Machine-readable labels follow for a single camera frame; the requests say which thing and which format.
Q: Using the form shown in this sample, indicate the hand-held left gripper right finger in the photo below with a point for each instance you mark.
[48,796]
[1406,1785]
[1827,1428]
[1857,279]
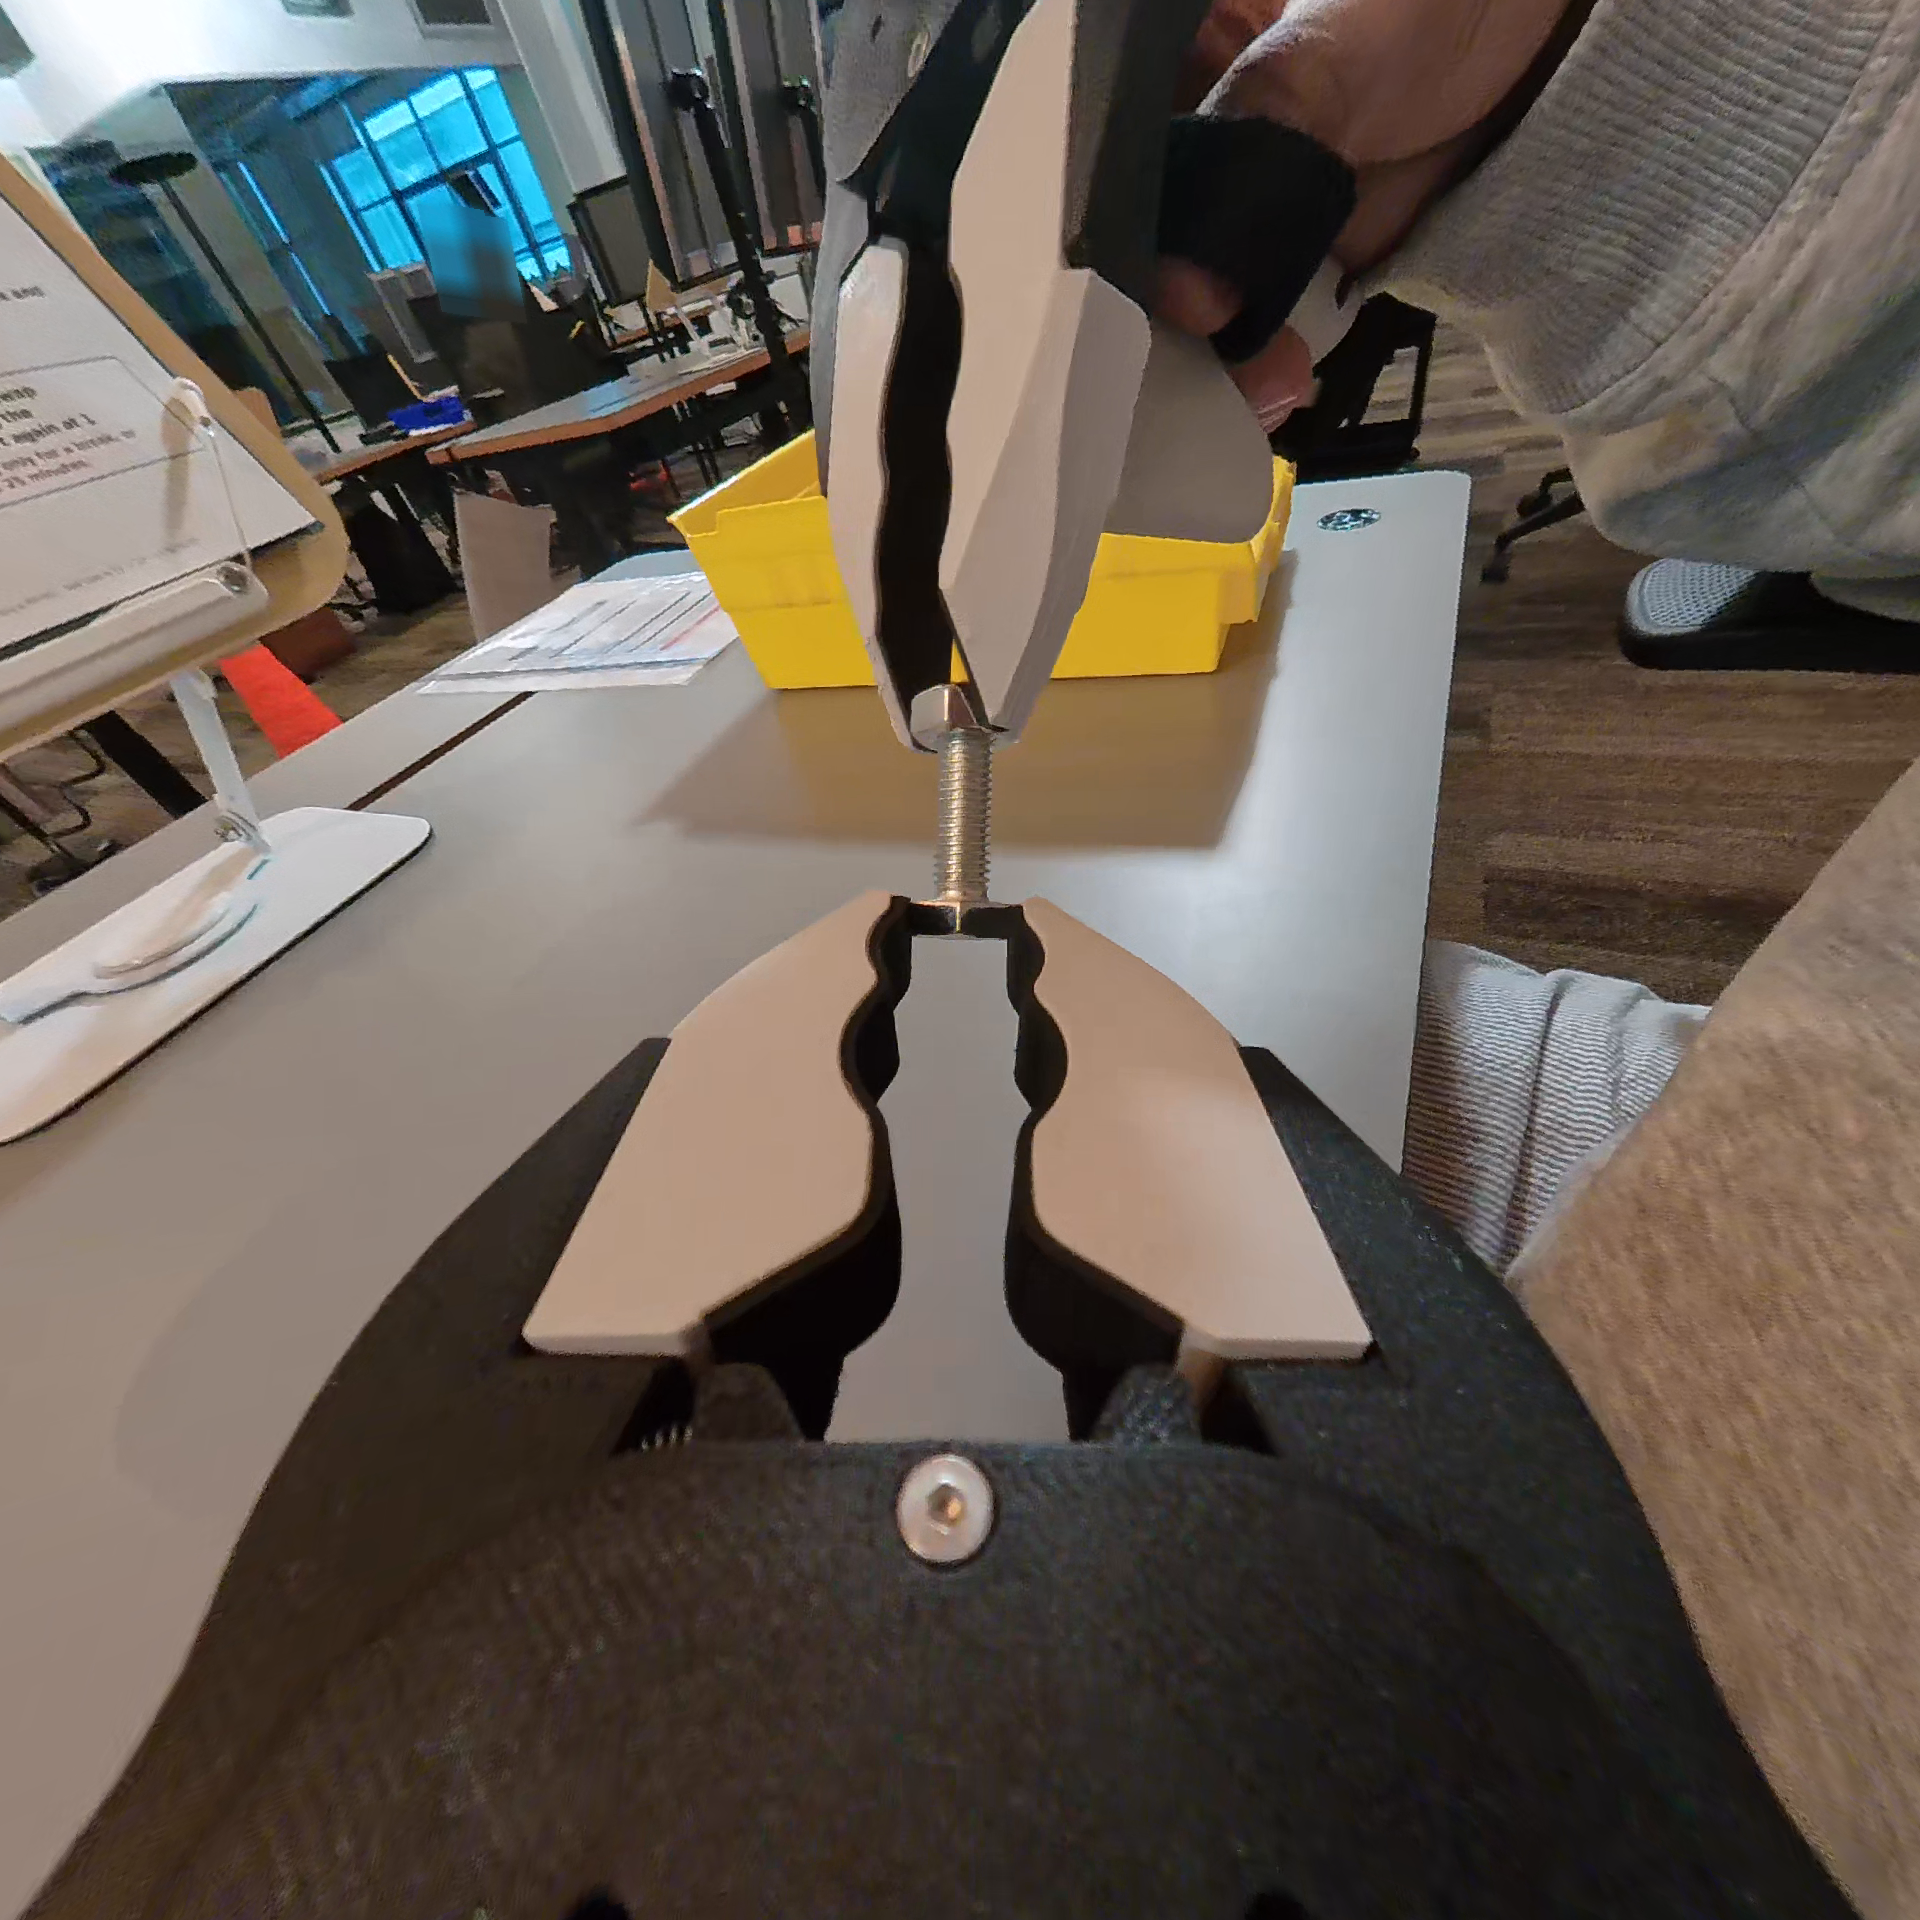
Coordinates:
[1185,1186]

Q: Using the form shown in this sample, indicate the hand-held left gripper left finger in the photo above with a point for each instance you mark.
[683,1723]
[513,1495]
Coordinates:
[735,1171]

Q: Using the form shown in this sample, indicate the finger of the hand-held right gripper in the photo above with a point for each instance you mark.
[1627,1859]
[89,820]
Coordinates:
[1019,377]
[857,451]

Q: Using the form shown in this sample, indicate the yellow plastic bin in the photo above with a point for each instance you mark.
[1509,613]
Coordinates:
[750,601]

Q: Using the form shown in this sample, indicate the steel hex nut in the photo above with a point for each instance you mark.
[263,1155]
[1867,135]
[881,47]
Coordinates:
[943,710]

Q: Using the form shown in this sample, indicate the steel bolt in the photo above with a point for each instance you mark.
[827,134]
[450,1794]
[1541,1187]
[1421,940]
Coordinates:
[962,820]

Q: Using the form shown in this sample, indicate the person's right forearm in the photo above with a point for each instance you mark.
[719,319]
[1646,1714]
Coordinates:
[1725,226]

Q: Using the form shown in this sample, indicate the grey desk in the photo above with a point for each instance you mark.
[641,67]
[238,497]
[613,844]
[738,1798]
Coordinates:
[450,1051]

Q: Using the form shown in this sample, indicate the person's right hand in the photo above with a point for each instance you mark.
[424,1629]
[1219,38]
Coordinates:
[1381,76]

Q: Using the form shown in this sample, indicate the wooden work table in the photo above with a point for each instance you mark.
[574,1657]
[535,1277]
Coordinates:
[630,412]

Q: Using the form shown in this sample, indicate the laminated paper sheet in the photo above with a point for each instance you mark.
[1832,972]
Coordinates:
[600,638]

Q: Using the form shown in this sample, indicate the person's striped shirt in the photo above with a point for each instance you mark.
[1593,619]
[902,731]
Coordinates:
[1530,1097]

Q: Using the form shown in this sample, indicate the grey panel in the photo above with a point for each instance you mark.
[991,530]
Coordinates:
[511,570]

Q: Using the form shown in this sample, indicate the document stand with white base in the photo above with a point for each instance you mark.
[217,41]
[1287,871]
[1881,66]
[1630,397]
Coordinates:
[285,902]

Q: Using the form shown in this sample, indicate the large window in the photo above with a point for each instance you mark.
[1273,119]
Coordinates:
[422,150]

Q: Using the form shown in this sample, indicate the orange cone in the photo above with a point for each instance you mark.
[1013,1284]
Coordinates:
[277,706]

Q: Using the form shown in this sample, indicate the black mesh office chair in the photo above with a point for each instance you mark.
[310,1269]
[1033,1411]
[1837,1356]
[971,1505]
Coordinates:
[1725,617]

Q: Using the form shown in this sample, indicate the black floor stand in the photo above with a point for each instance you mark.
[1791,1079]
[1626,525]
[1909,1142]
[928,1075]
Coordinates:
[154,164]

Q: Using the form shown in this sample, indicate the white instruction sheet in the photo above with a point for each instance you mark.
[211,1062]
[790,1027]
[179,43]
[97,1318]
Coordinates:
[89,451]

